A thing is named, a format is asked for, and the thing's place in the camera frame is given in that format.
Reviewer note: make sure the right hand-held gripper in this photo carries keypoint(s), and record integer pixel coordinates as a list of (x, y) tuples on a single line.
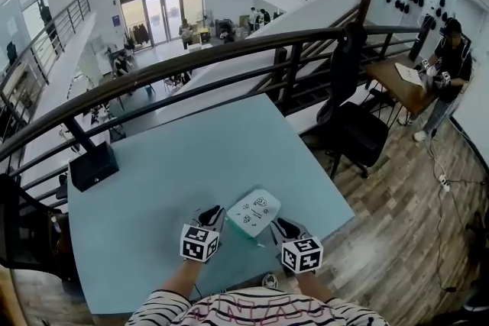
[(302, 255)]

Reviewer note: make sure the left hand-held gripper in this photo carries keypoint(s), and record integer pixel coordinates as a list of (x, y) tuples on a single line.
[(198, 243)]

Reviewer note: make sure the white printed pouch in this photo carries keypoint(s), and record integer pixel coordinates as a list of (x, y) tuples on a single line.
[(253, 215)]

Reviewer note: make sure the person's right forearm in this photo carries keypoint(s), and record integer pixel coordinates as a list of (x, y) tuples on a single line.
[(312, 286)]

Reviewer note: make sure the person's left forearm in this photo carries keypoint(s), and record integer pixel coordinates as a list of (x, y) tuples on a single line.
[(179, 278)]

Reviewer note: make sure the person's white shoe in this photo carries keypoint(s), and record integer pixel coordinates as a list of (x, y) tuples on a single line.
[(270, 280)]

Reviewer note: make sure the person's striped shirt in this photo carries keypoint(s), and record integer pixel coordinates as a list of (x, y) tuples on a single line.
[(252, 307)]

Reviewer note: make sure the black box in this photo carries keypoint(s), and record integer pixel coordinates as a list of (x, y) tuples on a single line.
[(93, 166)]

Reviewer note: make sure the black office chair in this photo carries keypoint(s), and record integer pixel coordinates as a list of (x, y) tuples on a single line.
[(353, 126)]

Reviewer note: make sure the dark curved metal railing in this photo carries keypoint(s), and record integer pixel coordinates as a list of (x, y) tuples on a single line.
[(160, 68)]

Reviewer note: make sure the white power strip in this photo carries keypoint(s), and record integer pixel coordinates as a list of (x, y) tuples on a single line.
[(444, 182)]

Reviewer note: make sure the black mesh chair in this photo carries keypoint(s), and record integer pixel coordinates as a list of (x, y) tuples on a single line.
[(26, 225)]

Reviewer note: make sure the wooden table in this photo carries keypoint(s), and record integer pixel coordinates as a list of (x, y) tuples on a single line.
[(401, 84)]

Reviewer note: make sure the white flat board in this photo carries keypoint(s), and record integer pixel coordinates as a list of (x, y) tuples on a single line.
[(409, 73)]

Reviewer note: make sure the glass entrance door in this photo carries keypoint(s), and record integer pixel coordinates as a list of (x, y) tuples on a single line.
[(162, 17)]

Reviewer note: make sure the dark side balcony railing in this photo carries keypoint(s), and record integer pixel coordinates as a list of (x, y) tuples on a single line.
[(57, 30)]

